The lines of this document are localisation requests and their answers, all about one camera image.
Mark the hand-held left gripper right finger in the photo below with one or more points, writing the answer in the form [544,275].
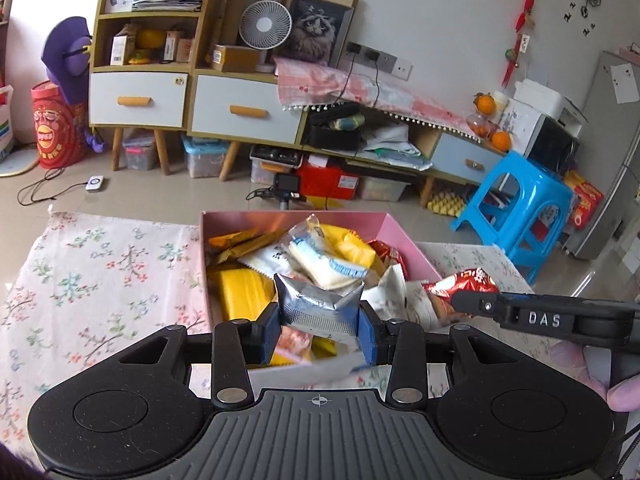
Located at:
[370,335]

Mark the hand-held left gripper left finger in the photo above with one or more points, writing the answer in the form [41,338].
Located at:
[267,335]

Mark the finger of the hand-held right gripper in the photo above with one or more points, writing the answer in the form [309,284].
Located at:
[477,304]

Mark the red snack packet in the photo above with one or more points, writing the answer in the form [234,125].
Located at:
[387,255]
[460,280]

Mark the pink clear-wrapped snack bar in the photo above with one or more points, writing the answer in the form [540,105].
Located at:
[295,347]

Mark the clear-wrapped brown cracker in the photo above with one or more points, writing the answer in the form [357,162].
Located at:
[447,310]

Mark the white snack packet green print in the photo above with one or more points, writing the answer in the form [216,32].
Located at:
[387,295]

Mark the yellow snack packet blue label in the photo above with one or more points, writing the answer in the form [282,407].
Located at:
[325,347]

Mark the large yellow snack packet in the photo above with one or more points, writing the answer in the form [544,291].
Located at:
[240,295]

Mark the silver grey printed snack packet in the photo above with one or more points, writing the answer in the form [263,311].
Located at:
[320,310]

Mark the long white blue snack packet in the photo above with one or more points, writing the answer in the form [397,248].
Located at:
[325,265]

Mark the mustard brown snack packet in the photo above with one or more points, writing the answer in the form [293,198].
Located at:
[250,252]

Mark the pink cardboard box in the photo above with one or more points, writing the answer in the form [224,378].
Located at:
[235,220]

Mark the person's right hand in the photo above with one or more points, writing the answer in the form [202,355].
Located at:
[625,395]

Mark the yellow egg tray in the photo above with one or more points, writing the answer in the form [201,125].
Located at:
[446,205]

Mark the red snack carton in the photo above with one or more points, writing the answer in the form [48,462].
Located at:
[584,200]

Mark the blue plastic stool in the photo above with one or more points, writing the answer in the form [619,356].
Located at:
[520,170]

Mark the wide clear storage bin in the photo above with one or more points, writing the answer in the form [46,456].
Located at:
[382,189]

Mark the low wooden tv cabinet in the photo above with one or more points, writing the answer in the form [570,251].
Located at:
[460,152]

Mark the grey refrigerator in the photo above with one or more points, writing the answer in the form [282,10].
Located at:
[610,170]

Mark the red cardboard box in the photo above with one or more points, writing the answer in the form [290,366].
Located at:
[327,182]

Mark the round orange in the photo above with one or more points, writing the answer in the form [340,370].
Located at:
[500,141]

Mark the floral tablecloth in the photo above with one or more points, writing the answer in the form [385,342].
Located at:
[100,285]

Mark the pile of white clothes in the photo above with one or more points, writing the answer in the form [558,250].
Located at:
[395,147]

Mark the clear bag of oranges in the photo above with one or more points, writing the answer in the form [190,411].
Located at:
[480,125]

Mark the black flat device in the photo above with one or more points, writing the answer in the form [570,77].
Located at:
[275,155]

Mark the black microwave oven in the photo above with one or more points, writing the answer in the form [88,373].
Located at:
[555,137]

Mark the blue-lid storage bin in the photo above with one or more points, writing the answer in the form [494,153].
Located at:
[204,157]

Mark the orange with leaves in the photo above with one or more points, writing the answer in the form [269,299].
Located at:
[485,103]

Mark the black bag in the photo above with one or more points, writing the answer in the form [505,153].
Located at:
[332,132]

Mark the white printer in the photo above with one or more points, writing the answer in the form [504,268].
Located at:
[572,112]

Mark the white foam box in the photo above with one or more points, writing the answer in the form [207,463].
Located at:
[537,94]

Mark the white paper note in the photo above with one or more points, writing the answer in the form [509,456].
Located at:
[625,84]

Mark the wooden drawer cabinet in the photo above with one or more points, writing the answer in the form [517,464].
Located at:
[210,100]

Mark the pink cherry print cloth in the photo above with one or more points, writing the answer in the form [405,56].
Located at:
[310,82]

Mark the tall wooden shelf cabinet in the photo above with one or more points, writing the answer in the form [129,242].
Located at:
[165,90]

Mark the brown cardboard box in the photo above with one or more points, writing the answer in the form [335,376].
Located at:
[234,57]

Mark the red gift bag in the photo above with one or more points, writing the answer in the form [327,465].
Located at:
[55,135]

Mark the small brown box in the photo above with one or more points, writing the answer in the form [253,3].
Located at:
[186,50]

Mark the white round base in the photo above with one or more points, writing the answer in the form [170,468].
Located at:
[17,165]

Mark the small white red box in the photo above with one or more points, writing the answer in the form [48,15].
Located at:
[172,46]

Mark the white desk fan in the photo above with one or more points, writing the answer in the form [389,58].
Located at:
[265,27]

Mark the red hanging ornament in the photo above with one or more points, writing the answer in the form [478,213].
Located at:
[530,0]

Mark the framed cat picture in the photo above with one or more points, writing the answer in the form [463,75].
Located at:
[315,30]

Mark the orange yellow round item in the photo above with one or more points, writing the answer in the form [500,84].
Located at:
[150,39]

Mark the white carton box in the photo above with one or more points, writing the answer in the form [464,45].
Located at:
[121,47]

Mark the white shopping bag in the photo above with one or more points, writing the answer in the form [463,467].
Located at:
[5,130]

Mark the purple plush toy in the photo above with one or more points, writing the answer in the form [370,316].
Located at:
[67,45]

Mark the black action camera on tripod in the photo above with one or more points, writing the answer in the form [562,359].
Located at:
[287,185]

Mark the white wall socket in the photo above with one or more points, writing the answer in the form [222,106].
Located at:
[403,70]

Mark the grey wall socket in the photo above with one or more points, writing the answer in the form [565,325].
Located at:
[387,62]

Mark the wall socket with black plugs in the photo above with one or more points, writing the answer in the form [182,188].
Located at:
[362,51]

